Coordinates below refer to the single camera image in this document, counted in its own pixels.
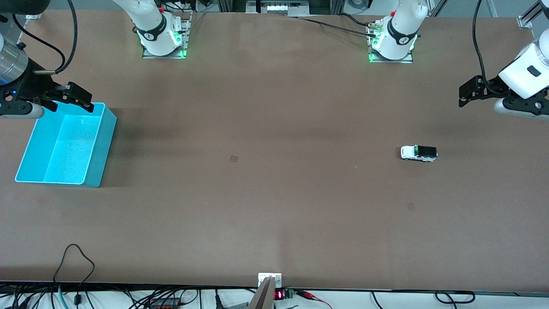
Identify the white jeep toy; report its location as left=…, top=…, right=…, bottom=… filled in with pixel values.
left=400, top=145, right=439, bottom=163

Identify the teal plastic bin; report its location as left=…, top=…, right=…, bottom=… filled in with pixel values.
left=15, top=102, right=118, bottom=188

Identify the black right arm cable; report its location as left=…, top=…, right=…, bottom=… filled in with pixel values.
left=12, top=0, right=78, bottom=74

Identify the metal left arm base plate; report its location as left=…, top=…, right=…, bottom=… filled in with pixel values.
left=368, top=21, right=413, bottom=64

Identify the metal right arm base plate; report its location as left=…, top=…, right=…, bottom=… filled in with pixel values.
left=142, top=13, right=191, bottom=59

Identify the thin black looped cable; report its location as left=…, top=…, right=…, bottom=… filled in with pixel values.
left=53, top=244, right=96, bottom=306

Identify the black cable across table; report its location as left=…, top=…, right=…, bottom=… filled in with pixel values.
left=296, top=13, right=380, bottom=40

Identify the black coiled cable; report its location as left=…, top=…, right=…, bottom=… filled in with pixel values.
left=434, top=291, right=476, bottom=304

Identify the metal frame with white device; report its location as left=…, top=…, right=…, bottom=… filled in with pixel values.
left=246, top=0, right=310, bottom=17

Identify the red clip lead cable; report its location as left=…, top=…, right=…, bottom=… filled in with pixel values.
left=296, top=290, right=333, bottom=309

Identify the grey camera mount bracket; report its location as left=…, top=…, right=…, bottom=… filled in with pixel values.
left=249, top=273, right=282, bottom=309

